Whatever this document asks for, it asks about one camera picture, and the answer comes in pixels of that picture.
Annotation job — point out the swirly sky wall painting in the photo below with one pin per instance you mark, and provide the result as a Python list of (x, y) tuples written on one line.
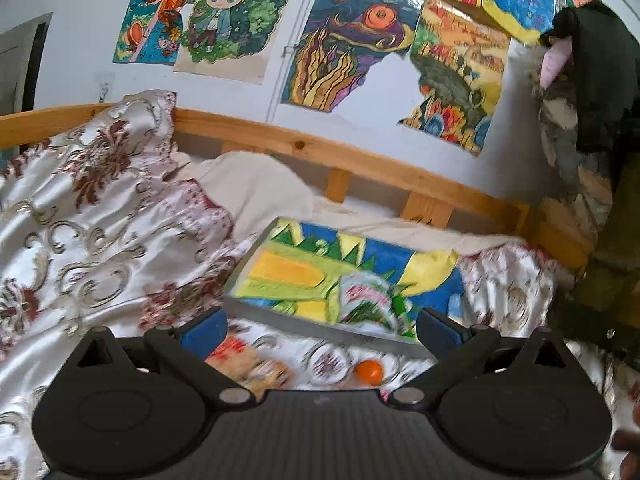
[(340, 35)]

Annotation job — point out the patterned hanging cloth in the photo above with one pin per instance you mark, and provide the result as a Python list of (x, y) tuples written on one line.
[(565, 145)]

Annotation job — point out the wall hook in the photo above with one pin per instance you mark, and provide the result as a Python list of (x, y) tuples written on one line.
[(105, 87)]

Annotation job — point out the blond cartoon figure wall drawing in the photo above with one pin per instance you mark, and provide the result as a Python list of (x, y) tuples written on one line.
[(230, 10)]

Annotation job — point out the red biscuit snack packet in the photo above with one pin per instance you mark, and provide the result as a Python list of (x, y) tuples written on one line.
[(240, 360)]

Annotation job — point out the landscape wall painting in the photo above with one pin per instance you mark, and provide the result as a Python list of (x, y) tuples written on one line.
[(460, 60)]

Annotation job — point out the orange-haired girl wall drawing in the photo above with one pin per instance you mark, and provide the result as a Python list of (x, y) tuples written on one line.
[(150, 10)]

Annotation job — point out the wooden bed frame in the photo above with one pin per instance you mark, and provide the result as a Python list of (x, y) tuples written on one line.
[(300, 145)]

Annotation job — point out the grey tray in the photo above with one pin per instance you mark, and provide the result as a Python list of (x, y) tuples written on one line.
[(300, 322)]

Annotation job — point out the floral satin blanket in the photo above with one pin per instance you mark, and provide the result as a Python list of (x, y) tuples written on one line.
[(100, 210)]

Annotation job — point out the grey door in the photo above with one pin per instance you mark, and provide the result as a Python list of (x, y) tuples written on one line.
[(20, 65)]

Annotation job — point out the white green snack packet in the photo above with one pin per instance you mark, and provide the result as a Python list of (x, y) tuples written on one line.
[(370, 300)]

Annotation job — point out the pink cloth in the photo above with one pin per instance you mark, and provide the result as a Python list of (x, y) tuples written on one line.
[(552, 60)]

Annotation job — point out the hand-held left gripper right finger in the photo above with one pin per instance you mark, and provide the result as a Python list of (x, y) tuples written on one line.
[(437, 336)]

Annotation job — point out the colourful drawing sheet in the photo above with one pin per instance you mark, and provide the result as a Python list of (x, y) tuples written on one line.
[(285, 272)]

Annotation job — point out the cream pillow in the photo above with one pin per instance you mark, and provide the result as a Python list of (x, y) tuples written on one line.
[(260, 185)]

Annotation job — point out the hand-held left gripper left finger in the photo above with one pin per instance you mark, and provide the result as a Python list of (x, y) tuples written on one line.
[(205, 334)]

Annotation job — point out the black hanging garment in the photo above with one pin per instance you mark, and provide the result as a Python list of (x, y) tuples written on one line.
[(595, 75)]

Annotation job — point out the small orange fruit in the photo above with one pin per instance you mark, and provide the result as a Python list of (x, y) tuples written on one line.
[(369, 371)]

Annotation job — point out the dark green garment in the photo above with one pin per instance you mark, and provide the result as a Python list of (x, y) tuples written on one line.
[(610, 285)]

